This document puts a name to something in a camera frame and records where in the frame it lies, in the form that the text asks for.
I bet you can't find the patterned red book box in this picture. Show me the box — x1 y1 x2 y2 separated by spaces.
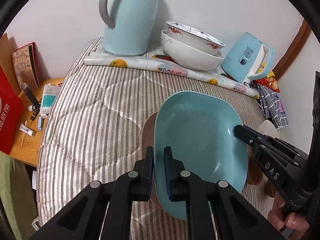
12 42 40 89

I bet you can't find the grey checked folded cloth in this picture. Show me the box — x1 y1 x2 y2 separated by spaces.
258 85 289 129

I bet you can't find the white ceramic bowl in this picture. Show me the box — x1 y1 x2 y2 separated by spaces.
256 120 280 138

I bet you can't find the fruit pattern plastic mat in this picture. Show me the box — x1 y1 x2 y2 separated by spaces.
84 51 259 99

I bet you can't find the yellow chip bag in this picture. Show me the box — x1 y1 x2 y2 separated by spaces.
258 63 275 78

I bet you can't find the right hand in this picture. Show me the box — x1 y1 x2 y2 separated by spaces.
267 192 310 239

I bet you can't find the white bowl red pattern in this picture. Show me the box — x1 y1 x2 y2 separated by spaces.
166 21 225 55

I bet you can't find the brown small dish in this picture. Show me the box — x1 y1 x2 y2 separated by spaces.
265 180 277 198

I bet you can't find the wooden side table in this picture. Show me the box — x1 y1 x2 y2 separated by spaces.
10 91 48 167

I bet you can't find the red paper bag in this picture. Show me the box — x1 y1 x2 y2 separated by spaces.
0 69 23 155

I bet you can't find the small white tube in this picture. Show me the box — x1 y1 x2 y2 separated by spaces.
19 124 35 137

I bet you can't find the black small tool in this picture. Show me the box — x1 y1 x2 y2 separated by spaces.
22 83 41 121

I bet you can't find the blue square plate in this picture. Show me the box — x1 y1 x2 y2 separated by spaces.
154 91 248 220

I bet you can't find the light blue electric kettle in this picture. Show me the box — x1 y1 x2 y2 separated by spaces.
221 32 274 85

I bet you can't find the large white bowl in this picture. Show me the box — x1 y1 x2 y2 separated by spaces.
161 30 225 71

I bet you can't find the striped quilted table cover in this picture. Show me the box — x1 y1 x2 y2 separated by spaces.
37 37 265 225

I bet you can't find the brown cardboard box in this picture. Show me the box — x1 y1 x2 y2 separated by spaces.
0 33 21 95

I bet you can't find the white teal medicine box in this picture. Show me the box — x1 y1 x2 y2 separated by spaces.
40 85 60 114

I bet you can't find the red snack bag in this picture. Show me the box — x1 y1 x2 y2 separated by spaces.
254 76 280 93

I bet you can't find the light blue thermos jug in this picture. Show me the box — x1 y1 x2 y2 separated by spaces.
98 0 158 56

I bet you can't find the brown wooden door frame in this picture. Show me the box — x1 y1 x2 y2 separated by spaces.
273 19 311 80

